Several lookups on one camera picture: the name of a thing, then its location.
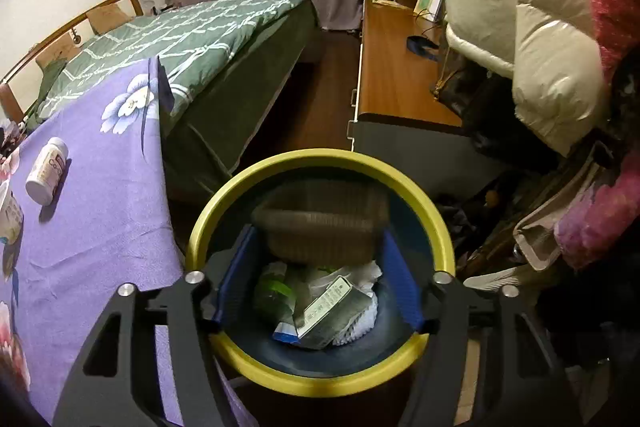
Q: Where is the beige bag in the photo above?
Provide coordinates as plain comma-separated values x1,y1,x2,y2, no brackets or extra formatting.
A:
462,142,616,293

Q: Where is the pink cloth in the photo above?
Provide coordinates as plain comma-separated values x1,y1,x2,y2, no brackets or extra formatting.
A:
552,157,640,270

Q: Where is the green white box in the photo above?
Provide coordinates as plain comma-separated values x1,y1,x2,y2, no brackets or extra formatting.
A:
414,0,445,22

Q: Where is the blue strap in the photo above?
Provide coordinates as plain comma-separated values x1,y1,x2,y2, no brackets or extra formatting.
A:
406,36,443,58

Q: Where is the white pill bottle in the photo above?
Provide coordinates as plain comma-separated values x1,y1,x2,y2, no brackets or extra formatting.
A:
25,137,70,206

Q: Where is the grey printed box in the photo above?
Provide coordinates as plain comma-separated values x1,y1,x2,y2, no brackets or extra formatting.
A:
295,275,371,350

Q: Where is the cream puffer jacket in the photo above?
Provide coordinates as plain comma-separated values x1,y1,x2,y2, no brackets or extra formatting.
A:
444,0,618,158

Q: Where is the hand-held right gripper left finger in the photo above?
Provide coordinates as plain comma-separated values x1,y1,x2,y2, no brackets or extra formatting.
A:
52,224,258,427

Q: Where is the green plaid duvet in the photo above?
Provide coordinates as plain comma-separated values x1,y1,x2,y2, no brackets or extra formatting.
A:
37,0,316,128

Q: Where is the brown patterned bag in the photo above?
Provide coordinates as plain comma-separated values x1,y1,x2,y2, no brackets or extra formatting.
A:
431,47,501,118

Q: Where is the black cloth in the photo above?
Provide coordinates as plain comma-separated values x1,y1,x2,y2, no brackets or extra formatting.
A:
460,72,566,172

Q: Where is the green label plastic bottle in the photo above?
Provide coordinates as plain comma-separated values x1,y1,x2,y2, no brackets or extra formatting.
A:
252,262,301,325

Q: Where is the purple floral cloth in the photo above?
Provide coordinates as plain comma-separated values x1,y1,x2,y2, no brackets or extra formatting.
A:
0,56,251,427

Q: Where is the wooden bed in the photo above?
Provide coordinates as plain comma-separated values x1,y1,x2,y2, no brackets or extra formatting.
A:
0,0,326,208

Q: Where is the wooden desk with clutter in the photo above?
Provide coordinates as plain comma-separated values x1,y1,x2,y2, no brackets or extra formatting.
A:
346,0,501,188

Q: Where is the yellow rim trash bin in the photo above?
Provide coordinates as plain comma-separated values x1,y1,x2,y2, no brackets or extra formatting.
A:
184,149,457,427

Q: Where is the brown plastic tray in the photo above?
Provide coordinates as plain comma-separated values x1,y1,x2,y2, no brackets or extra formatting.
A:
251,187,391,265

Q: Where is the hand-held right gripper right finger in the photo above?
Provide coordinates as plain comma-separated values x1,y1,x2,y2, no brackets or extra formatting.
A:
382,229,583,427

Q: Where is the brown pillow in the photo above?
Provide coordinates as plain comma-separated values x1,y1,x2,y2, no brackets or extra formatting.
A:
34,41,76,74
87,4,136,35

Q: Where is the blue white packet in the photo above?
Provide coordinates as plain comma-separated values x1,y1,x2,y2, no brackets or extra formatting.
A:
272,319,303,345

